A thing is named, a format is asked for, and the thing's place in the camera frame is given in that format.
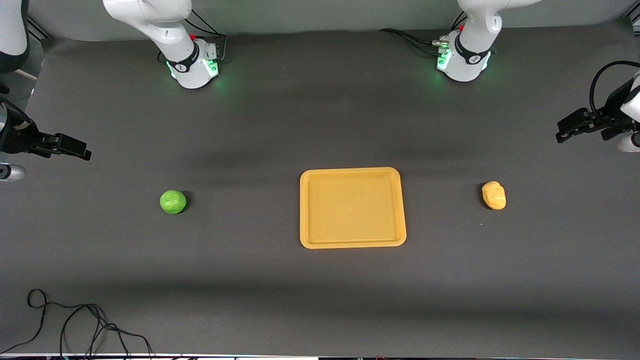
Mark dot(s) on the green apple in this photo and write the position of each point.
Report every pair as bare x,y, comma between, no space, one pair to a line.
173,202

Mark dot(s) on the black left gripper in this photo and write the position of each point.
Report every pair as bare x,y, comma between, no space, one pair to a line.
611,118

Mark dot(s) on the aluminium frame rail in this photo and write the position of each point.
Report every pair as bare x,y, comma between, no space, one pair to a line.
39,29

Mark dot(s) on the yellow plastic tray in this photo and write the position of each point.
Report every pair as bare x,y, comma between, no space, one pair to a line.
340,220

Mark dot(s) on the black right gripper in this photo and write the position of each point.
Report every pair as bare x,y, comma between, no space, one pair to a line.
21,136

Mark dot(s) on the dark grey table mat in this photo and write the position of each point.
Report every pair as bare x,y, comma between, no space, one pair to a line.
320,125

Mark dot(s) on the pale slanted bar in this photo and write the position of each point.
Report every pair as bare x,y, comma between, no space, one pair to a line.
27,74

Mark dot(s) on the yellow potato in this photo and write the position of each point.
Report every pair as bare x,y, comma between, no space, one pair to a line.
494,196

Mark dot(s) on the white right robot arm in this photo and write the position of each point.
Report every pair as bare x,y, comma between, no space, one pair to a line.
192,75

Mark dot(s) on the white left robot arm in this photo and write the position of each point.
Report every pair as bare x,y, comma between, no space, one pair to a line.
462,70

